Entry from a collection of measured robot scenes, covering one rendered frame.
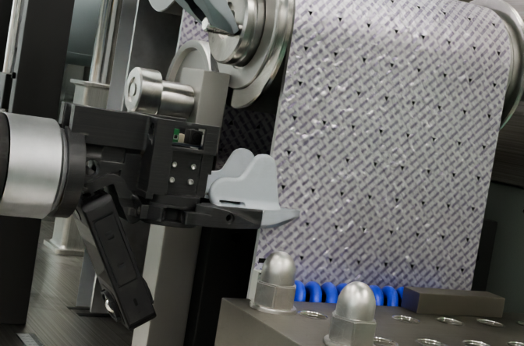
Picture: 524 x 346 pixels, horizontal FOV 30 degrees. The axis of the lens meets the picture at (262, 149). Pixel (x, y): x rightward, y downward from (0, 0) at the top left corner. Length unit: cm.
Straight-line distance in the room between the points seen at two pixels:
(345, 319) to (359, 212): 21
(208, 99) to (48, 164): 21
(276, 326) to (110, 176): 17
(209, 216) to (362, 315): 15
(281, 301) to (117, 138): 17
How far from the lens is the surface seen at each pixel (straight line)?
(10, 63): 118
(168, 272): 88
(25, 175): 71
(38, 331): 111
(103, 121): 74
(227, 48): 84
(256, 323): 72
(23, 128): 72
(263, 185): 79
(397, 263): 90
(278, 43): 81
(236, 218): 76
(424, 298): 85
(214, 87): 86
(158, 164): 74
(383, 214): 88
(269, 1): 83
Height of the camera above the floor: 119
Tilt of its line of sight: 3 degrees down
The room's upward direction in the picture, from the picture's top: 9 degrees clockwise
